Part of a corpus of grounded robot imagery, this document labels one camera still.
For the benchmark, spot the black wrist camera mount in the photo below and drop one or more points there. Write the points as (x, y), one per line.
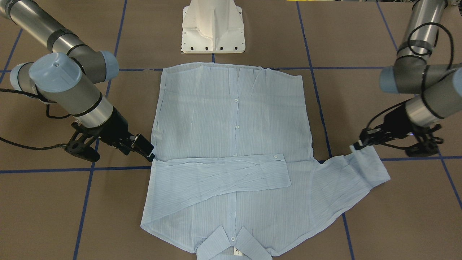
(427, 143)
(80, 143)

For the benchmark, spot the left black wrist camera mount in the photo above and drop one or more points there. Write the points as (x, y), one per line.
(427, 143)

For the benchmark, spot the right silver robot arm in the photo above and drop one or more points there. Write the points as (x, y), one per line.
(68, 76)

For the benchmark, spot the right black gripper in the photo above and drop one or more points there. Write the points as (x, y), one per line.
(114, 126)

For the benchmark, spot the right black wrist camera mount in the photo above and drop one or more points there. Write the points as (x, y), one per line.
(80, 143)

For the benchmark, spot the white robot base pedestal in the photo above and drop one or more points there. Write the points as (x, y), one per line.
(213, 27)

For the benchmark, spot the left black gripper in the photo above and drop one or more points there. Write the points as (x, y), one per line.
(398, 118)

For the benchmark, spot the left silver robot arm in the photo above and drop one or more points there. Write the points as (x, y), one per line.
(436, 88)

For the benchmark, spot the light blue button-up shirt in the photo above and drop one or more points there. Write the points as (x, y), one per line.
(234, 175)

